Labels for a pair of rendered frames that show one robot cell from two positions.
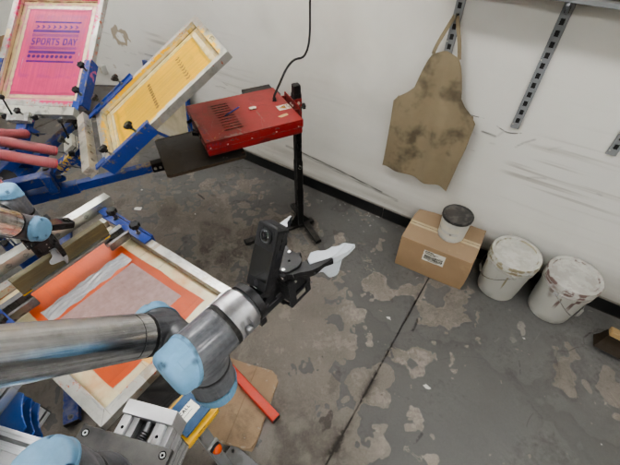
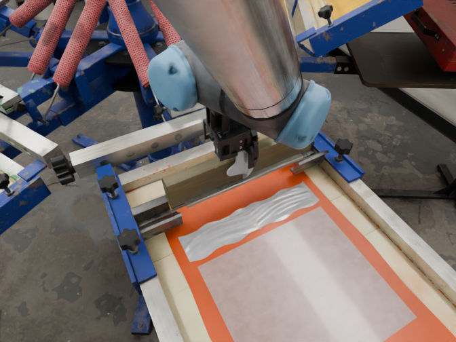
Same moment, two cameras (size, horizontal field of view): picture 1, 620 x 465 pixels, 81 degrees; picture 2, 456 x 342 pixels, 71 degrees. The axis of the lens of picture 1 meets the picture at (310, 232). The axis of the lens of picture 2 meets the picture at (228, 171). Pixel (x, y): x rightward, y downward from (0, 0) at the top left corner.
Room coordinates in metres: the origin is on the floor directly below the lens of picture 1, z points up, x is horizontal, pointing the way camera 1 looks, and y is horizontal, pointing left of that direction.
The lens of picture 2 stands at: (0.47, 0.75, 1.62)
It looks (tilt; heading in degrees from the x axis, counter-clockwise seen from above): 49 degrees down; 28
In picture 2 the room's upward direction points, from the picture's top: straight up
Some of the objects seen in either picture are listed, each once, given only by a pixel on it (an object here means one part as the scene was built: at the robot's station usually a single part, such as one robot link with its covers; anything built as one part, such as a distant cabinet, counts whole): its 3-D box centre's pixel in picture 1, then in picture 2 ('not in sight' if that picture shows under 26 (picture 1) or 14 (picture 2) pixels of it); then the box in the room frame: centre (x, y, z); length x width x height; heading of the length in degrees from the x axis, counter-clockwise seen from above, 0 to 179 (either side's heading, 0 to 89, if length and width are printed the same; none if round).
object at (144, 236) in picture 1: (128, 230); (317, 147); (1.15, 0.82, 0.98); 0.30 x 0.05 x 0.07; 56
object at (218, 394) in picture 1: (205, 370); not in sight; (0.26, 0.18, 1.56); 0.11 x 0.08 x 0.11; 51
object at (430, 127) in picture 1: (433, 109); not in sight; (2.11, -0.76, 1.06); 0.53 x 0.07 x 1.05; 56
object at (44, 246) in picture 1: (37, 236); (231, 122); (0.87, 0.95, 1.23); 0.09 x 0.08 x 0.12; 146
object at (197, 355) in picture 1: (197, 350); not in sight; (0.24, 0.16, 1.65); 0.11 x 0.08 x 0.09; 141
